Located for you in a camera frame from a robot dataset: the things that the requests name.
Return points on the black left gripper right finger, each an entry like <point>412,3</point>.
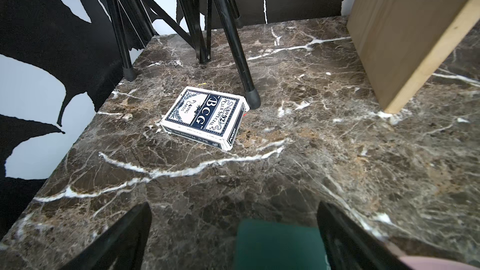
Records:
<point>348,246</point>

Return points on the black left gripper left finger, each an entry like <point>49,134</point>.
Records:
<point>121,247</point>

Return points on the pink pencil case top shelf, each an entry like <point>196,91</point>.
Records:
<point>432,263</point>

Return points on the dark green pencil case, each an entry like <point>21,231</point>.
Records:
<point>264,245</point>

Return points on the wooden two-tier shelf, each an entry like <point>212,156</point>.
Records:
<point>401,43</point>

